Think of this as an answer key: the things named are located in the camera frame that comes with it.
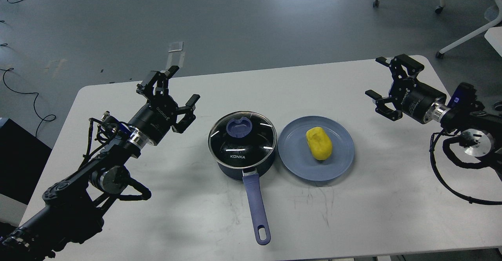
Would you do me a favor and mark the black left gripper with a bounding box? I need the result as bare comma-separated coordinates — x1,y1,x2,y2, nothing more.
128,66,200,146

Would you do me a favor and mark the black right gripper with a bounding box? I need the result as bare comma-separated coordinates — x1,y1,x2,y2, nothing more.
365,54,447,124

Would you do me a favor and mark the glass pot lid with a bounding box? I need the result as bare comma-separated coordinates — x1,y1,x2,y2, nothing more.
208,111,277,169

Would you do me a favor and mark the yellow potato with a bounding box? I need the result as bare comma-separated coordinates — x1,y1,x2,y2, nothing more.
306,127,333,161

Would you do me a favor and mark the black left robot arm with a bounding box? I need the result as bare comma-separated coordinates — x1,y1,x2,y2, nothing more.
1,66,200,261

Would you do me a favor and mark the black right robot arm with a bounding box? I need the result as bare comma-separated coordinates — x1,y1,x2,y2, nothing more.
365,54,501,205

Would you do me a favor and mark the dark blue saucepan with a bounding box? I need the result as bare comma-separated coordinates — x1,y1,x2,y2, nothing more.
208,111,278,246

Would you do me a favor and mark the blue plate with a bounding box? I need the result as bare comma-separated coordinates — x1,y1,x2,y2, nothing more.
278,115,355,182

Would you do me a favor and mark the white chair base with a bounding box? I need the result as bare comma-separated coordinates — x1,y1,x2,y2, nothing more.
435,0,502,59

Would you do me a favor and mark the black box at left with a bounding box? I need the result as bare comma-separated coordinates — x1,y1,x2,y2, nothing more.
0,118,52,205

